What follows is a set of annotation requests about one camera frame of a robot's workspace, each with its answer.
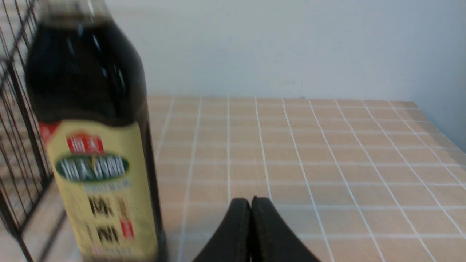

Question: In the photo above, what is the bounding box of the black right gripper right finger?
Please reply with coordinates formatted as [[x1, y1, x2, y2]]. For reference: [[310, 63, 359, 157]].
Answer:
[[250, 196, 320, 262]]

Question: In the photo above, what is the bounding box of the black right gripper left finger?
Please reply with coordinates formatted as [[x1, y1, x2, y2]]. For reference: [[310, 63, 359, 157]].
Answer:
[[194, 198, 251, 262]]

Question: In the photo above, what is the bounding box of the dark vinegar bottle yellow label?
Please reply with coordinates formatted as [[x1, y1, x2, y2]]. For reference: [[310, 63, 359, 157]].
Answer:
[[25, 0, 168, 262]]

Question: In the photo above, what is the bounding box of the beige checkered tablecloth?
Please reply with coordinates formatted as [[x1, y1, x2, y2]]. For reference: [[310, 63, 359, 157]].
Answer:
[[0, 95, 466, 262]]

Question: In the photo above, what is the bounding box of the black wire mesh shelf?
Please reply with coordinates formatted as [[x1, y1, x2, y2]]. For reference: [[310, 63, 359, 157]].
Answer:
[[0, 0, 66, 262]]

